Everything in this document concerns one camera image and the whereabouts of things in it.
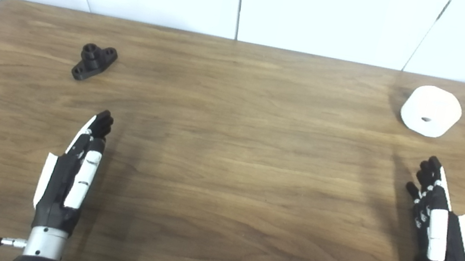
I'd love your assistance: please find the black flanged holder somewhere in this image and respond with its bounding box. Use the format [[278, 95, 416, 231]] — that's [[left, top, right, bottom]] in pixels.
[[70, 41, 120, 86]]

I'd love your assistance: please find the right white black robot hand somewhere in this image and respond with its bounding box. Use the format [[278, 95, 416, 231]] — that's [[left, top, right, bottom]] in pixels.
[[393, 152, 465, 261]]

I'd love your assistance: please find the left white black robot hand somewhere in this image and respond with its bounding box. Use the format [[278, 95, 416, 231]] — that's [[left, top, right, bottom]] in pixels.
[[28, 100, 116, 240]]

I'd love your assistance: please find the round white piece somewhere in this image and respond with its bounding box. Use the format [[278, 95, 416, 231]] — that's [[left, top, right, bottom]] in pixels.
[[397, 81, 465, 142]]

